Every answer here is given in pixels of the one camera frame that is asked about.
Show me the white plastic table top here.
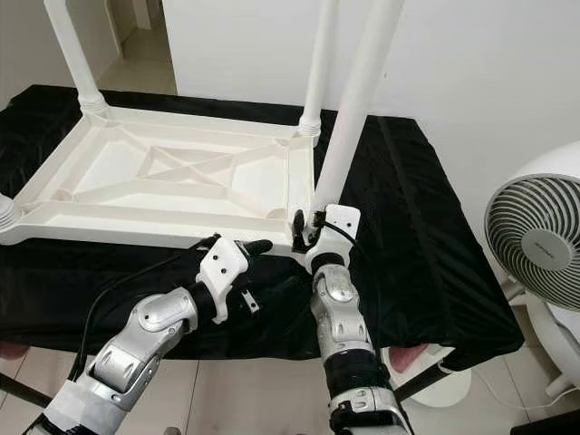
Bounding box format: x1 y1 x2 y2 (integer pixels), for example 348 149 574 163
0 104 332 253

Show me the white plastic table leg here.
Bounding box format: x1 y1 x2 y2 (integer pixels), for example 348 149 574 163
45 0 110 117
0 195 21 229
311 0 409 218
297 0 341 139

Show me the red plastic stool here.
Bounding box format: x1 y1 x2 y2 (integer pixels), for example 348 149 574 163
0 340 30 361

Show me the pink plastic object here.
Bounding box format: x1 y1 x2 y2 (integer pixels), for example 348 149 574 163
390 344 427 368

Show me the white round plastic object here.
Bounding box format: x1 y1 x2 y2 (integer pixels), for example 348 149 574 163
403 349 472 407

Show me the white standing fan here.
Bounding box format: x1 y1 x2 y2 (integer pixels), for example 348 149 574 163
482 140 580 422

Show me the black tablecloth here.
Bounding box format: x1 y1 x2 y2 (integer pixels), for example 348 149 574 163
0 84 527 371

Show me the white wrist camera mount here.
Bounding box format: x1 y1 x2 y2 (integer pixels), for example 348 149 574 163
304 204 362 271
198 236 253 323

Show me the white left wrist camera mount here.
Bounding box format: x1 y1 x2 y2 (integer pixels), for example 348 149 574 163
198 236 253 323

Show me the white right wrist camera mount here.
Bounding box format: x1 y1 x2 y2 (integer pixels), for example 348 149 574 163
304 204 362 271

